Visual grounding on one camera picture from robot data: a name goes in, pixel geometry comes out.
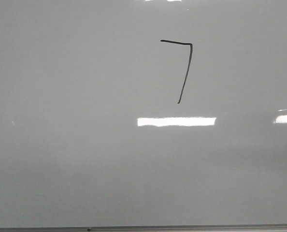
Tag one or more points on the white whiteboard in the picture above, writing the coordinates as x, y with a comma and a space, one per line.
143, 113

